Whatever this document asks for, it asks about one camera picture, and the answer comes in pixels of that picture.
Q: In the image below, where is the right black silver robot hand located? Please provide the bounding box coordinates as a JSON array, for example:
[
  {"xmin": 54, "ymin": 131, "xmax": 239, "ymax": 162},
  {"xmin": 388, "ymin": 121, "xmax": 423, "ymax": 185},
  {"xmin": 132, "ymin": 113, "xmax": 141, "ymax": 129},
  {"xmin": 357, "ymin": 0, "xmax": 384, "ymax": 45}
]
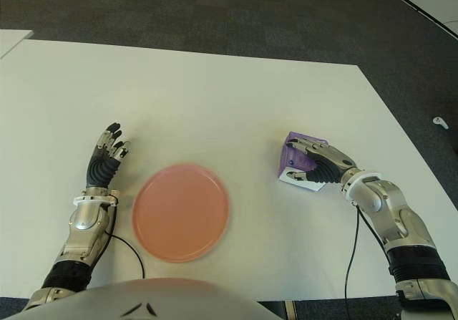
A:
[{"xmin": 284, "ymin": 137, "xmax": 359, "ymax": 185}]

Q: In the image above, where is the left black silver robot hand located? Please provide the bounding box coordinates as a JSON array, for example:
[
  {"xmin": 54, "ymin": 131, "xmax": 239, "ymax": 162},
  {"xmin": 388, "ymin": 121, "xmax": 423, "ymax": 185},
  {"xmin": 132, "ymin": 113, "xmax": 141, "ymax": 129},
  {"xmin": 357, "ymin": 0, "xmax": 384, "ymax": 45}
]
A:
[{"xmin": 85, "ymin": 122, "xmax": 132, "ymax": 189}]

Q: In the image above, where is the purple tissue paper pack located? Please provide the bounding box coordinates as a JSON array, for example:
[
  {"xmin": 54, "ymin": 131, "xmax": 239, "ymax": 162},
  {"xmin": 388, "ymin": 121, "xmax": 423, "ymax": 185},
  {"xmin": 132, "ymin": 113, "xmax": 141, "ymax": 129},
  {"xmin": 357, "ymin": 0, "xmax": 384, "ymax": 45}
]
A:
[{"xmin": 278, "ymin": 130, "xmax": 328, "ymax": 193}]

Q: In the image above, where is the pink round plate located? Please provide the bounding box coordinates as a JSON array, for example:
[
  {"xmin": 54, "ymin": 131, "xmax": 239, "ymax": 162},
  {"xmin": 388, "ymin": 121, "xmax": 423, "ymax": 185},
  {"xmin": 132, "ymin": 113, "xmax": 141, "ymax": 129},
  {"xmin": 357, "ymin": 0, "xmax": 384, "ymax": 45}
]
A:
[{"xmin": 132, "ymin": 162, "xmax": 230, "ymax": 263}]

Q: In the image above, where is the silver robot torso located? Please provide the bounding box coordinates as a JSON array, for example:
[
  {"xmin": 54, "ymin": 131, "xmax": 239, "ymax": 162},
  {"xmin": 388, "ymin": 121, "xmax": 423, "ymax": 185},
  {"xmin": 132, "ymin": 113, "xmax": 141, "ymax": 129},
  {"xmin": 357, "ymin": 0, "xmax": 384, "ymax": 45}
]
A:
[{"xmin": 0, "ymin": 277, "xmax": 287, "ymax": 320}]

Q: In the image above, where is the white side table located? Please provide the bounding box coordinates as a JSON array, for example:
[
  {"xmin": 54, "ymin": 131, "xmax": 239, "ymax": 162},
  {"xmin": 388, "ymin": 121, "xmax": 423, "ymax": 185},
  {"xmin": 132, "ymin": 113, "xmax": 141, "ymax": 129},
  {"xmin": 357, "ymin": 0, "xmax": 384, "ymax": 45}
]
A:
[{"xmin": 0, "ymin": 29, "xmax": 34, "ymax": 59}]

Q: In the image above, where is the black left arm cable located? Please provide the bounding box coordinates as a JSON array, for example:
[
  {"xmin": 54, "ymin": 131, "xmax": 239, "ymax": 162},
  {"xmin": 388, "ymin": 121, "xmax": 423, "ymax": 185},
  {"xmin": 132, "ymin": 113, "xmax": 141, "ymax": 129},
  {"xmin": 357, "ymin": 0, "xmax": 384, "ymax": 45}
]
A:
[{"xmin": 105, "ymin": 230, "xmax": 146, "ymax": 280}]

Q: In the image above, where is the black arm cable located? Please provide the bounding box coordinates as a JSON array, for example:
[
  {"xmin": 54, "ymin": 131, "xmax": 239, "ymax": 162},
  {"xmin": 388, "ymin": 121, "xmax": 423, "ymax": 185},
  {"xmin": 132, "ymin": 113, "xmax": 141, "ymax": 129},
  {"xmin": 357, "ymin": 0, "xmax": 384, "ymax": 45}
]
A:
[
  {"xmin": 105, "ymin": 230, "xmax": 146, "ymax": 280},
  {"xmin": 343, "ymin": 205, "xmax": 391, "ymax": 299}
]

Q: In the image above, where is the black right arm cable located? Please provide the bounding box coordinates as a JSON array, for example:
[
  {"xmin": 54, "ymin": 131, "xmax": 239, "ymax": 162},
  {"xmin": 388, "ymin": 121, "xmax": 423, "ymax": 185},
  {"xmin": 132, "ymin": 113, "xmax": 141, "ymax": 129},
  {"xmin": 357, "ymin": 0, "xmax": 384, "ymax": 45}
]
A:
[{"xmin": 343, "ymin": 205, "xmax": 391, "ymax": 299}]

